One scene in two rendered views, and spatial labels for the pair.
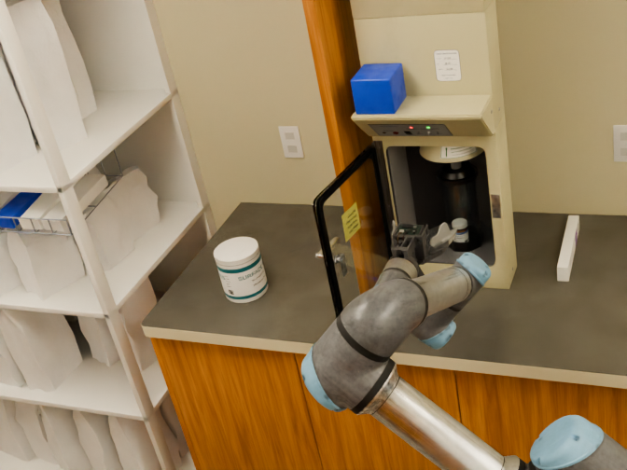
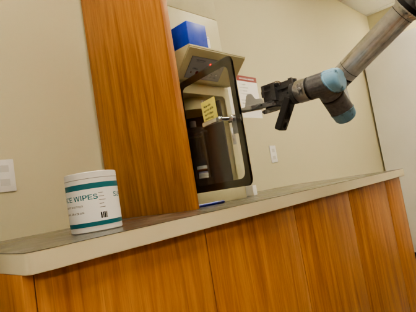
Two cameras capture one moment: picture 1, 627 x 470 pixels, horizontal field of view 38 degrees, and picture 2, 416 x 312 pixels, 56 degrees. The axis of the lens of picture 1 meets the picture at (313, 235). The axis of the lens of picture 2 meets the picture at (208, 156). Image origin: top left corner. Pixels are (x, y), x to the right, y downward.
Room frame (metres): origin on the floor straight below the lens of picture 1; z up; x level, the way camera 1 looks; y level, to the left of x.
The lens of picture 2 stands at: (1.65, 1.12, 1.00)
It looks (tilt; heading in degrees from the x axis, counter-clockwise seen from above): 5 degrees up; 285
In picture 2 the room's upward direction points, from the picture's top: 9 degrees counter-clockwise
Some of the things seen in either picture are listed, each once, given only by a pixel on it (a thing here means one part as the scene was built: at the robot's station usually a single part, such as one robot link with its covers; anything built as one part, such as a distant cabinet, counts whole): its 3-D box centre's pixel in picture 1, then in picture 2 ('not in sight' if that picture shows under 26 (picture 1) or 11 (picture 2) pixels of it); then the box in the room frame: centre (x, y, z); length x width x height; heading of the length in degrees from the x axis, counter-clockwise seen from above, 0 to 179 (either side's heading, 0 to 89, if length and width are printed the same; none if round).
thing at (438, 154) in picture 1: (452, 137); not in sight; (2.11, -0.41, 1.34); 0.18 x 0.18 x 0.05
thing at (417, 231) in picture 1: (409, 252); (281, 95); (1.73, -0.20, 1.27); 0.12 x 0.08 x 0.09; 152
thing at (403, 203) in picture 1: (452, 183); not in sight; (2.14, -0.40, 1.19); 0.26 x 0.24 x 0.35; 62
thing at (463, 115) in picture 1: (423, 124); (210, 67); (1.98, -0.32, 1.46); 0.32 x 0.12 x 0.10; 62
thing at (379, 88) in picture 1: (379, 89); (188, 39); (2.02, -0.23, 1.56); 0.10 x 0.10 x 0.09; 62
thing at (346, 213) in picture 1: (356, 239); (210, 129); (1.96, -0.11, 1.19); 0.30 x 0.01 x 0.40; 143
